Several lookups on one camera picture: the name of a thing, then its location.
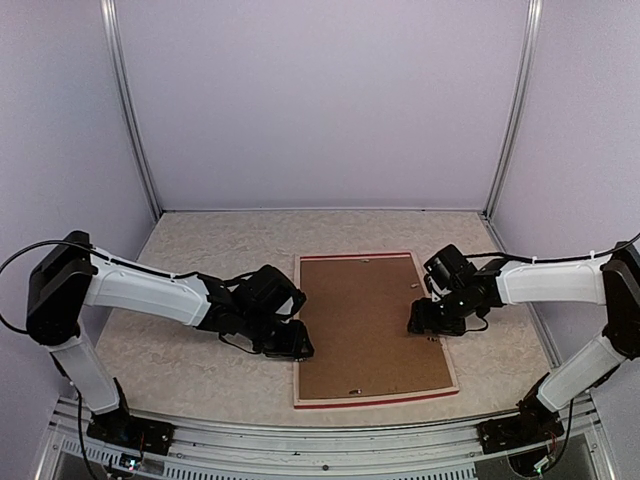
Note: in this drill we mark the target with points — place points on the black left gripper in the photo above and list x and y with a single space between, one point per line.
293 345

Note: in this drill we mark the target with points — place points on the wooden picture frame red edge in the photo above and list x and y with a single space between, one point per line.
450 370

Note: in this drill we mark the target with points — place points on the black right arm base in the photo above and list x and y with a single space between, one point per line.
533 423

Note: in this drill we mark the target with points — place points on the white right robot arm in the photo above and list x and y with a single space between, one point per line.
589 304

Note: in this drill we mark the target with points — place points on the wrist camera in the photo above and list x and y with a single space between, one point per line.
271 293
448 270

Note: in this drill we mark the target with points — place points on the right aluminium corner post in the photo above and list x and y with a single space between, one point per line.
516 110

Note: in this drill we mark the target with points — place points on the left aluminium corner post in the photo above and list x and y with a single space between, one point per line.
116 52

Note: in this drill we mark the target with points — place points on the aluminium corner post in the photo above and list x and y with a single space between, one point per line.
116 52
516 110

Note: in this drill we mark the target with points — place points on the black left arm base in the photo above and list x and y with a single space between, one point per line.
121 428

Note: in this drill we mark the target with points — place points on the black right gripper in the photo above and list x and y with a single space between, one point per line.
422 320

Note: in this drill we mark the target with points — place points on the aluminium front rail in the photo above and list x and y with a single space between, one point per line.
200 449

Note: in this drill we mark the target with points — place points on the brown cardboard backing board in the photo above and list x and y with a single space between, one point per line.
365 325

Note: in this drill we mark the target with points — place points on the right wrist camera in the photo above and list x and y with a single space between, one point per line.
448 270

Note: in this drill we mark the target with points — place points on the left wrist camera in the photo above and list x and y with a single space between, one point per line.
271 293

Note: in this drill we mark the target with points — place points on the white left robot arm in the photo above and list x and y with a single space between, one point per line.
76 276

